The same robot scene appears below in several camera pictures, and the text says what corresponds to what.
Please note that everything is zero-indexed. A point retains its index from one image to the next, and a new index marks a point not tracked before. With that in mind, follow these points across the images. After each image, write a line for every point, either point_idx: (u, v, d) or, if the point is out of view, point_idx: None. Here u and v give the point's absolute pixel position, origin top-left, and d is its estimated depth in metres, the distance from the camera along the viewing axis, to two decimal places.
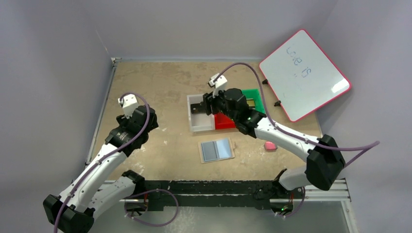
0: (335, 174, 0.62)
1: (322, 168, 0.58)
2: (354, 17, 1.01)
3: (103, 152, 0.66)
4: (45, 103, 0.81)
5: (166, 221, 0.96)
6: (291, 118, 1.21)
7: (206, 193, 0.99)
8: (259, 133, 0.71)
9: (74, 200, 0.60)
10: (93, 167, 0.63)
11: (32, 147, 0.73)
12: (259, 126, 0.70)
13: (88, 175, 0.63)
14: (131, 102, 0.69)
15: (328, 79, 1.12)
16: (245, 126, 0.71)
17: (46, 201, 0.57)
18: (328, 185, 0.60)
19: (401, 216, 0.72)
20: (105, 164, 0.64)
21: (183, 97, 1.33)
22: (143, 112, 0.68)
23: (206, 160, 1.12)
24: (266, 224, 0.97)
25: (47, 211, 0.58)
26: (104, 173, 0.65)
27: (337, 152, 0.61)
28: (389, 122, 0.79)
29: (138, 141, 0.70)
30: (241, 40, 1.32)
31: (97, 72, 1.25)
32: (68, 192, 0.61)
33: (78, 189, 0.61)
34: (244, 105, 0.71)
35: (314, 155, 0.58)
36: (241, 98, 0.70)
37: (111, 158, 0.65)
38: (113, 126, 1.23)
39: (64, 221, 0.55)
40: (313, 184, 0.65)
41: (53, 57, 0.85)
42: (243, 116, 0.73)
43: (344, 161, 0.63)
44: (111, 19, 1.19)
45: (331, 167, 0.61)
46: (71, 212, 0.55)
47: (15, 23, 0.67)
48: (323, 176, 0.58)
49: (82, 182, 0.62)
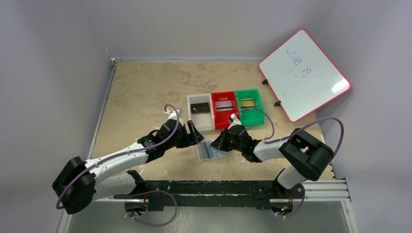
0: (324, 162, 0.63)
1: (297, 156, 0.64)
2: (353, 17, 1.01)
3: (134, 148, 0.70)
4: (44, 102, 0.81)
5: (166, 221, 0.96)
6: (291, 118, 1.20)
7: (206, 193, 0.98)
8: (259, 155, 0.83)
9: (96, 171, 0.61)
10: (122, 154, 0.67)
11: (31, 147, 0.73)
12: (256, 147, 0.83)
13: (116, 157, 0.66)
14: (174, 114, 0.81)
15: (328, 79, 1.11)
16: (250, 156, 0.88)
17: (74, 159, 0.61)
18: (315, 173, 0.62)
19: (401, 217, 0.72)
20: (130, 157, 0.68)
21: (183, 97, 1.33)
22: (170, 128, 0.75)
23: (204, 160, 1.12)
24: (266, 224, 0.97)
25: (67, 170, 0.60)
26: (125, 164, 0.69)
27: (311, 139, 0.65)
28: (389, 122, 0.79)
29: (158, 152, 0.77)
30: (241, 40, 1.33)
31: (97, 72, 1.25)
32: (95, 161, 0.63)
33: (103, 164, 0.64)
34: (246, 138, 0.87)
35: (284, 146, 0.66)
36: (243, 131, 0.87)
37: (138, 154, 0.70)
38: (113, 126, 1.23)
39: (79, 185, 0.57)
40: (309, 178, 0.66)
41: (53, 57, 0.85)
42: (248, 147, 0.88)
43: (331, 148, 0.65)
44: (111, 20, 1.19)
45: (314, 155, 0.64)
46: (89, 179, 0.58)
47: (16, 23, 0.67)
48: (303, 164, 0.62)
49: (108, 159, 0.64)
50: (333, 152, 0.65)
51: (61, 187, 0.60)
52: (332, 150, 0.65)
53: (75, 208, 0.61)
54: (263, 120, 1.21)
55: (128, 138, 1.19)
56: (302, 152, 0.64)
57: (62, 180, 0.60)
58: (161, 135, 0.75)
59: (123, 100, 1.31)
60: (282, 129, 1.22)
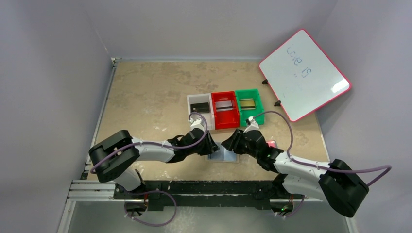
0: (360, 201, 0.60)
1: (339, 193, 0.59)
2: (353, 17, 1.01)
3: (166, 143, 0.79)
4: (44, 102, 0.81)
5: (166, 221, 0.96)
6: (291, 118, 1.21)
7: (206, 193, 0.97)
8: (279, 168, 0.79)
9: (140, 148, 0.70)
10: (158, 144, 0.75)
11: (32, 147, 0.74)
12: (278, 161, 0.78)
13: (152, 145, 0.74)
14: (197, 123, 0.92)
15: (328, 78, 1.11)
16: (267, 164, 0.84)
17: (123, 131, 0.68)
18: (351, 212, 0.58)
19: (401, 217, 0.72)
20: (162, 149, 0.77)
21: (183, 97, 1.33)
22: (195, 137, 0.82)
23: (210, 159, 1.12)
24: (266, 224, 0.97)
25: (113, 139, 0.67)
26: (157, 154, 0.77)
27: (351, 175, 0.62)
28: (388, 122, 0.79)
29: (179, 156, 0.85)
30: (241, 40, 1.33)
31: (97, 72, 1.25)
32: (139, 140, 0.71)
33: (145, 145, 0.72)
34: (263, 145, 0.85)
35: (325, 179, 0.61)
36: (260, 138, 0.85)
37: (168, 149, 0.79)
38: (113, 126, 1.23)
39: (122, 156, 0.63)
40: (339, 213, 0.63)
41: (53, 57, 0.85)
42: (264, 156, 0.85)
43: (366, 186, 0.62)
44: (111, 20, 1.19)
45: (352, 192, 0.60)
46: (130, 154, 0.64)
47: (15, 22, 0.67)
48: (343, 201, 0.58)
49: (149, 144, 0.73)
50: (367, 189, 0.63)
51: (102, 154, 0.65)
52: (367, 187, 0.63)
53: (104, 180, 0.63)
54: (263, 120, 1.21)
55: None
56: (342, 188, 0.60)
57: (105, 147, 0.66)
58: (186, 141, 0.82)
59: (123, 100, 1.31)
60: (282, 129, 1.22)
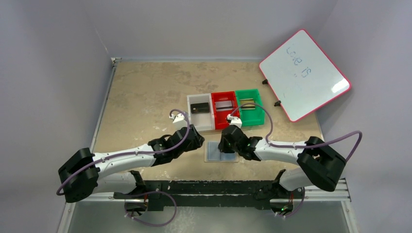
0: (338, 173, 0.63)
1: (317, 168, 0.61)
2: (353, 17, 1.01)
3: (143, 150, 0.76)
4: (45, 102, 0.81)
5: (166, 221, 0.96)
6: (291, 118, 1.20)
7: (206, 193, 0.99)
8: (260, 155, 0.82)
9: (101, 165, 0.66)
10: (130, 153, 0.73)
11: (32, 147, 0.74)
12: (257, 147, 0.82)
13: (121, 157, 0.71)
14: (180, 118, 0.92)
15: (328, 79, 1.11)
16: (248, 153, 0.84)
17: (83, 149, 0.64)
18: (332, 186, 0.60)
19: (402, 218, 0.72)
20: (137, 157, 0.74)
21: (183, 97, 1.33)
22: (182, 136, 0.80)
23: (209, 159, 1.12)
24: (266, 224, 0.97)
25: (75, 159, 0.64)
26: (132, 163, 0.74)
27: (328, 150, 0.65)
28: (389, 123, 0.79)
29: (166, 158, 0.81)
30: (241, 40, 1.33)
31: (97, 72, 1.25)
32: (101, 156, 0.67)
33: (110, 160, 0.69)
34: (240, 136, 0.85)
35: (303, 158, 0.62)
36: (235, 129, 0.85)
37: (145, 156, 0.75)
38: (112, 126, 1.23)
39: (83, 178, 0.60)
40: (321, 189, 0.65)
41: (53, 58, 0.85)
42: (244, 145, 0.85)
43: (344, 158, 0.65)
44: (111, 20, 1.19)
45: (331, 166, 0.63)
46: (92, 173, 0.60)
47: (16, 23, 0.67)
48: (321, 176, 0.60)
49: (115, 156, 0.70)
50: (344, 161, 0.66)
51: (67, 174, 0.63)
52: (345, 160, 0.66)
53: (74, 199, 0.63)
54: (263, 120, 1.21)
55: (128, 138, 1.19)
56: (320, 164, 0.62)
57: (68, 168, 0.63)
58: (173, 141, 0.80)
59: (123, 100, 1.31)
60: (282, 129, 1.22)
